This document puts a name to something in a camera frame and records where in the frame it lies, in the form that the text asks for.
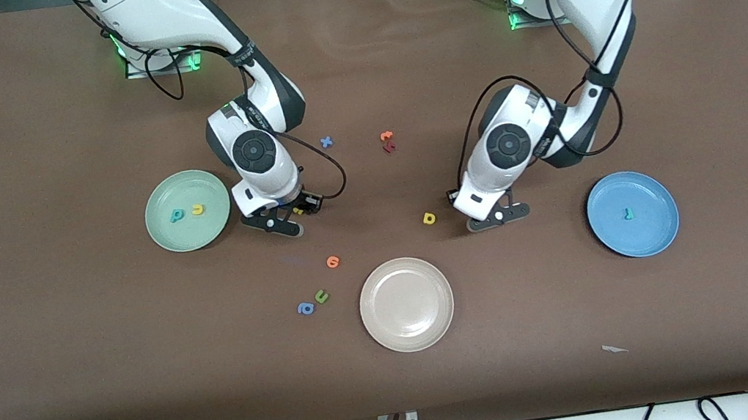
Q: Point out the yellow foam letter u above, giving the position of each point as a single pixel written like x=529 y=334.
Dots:
x=197 y=209

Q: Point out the orange foam letter e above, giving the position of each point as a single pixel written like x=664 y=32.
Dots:
x=333 y=261

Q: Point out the teal foam letter p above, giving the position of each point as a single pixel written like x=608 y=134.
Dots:
x=176 y=215

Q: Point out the teal foam letter r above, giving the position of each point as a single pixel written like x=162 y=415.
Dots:
x=629 y=212

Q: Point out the green foam letter u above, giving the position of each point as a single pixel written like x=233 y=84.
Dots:
x=321 y=296

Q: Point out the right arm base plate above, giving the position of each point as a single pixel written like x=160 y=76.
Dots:
x=178 y=68

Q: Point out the blue foam letter a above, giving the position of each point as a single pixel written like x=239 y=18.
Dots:
x=306 y=308

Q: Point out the dark red foam letter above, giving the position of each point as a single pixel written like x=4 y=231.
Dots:
x=388 y=148

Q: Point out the yellow foam letter d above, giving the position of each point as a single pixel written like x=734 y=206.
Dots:
x=429 y=218

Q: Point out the orange foam letter t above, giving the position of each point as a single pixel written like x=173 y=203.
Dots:
x=386 y=136

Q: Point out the white paper scrap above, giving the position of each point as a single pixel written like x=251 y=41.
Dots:
x=612 y=349

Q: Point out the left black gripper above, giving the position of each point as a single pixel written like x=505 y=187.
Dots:
x=450 y=201

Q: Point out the brown table cover sheet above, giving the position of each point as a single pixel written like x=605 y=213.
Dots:
x=70 y=359

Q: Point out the blue foam letter x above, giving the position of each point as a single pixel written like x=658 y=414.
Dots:
x=326 y=142

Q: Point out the blue plate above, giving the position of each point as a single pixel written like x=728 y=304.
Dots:
x=652 y=235

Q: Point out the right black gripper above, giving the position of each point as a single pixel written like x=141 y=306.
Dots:
x=299 y=202

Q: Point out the beige plate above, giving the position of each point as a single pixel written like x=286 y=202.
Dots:
x=407 y=305

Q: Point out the green plate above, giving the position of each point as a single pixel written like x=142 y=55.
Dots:
x=193 y=237

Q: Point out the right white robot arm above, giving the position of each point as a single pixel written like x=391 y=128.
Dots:
x=152 y=13

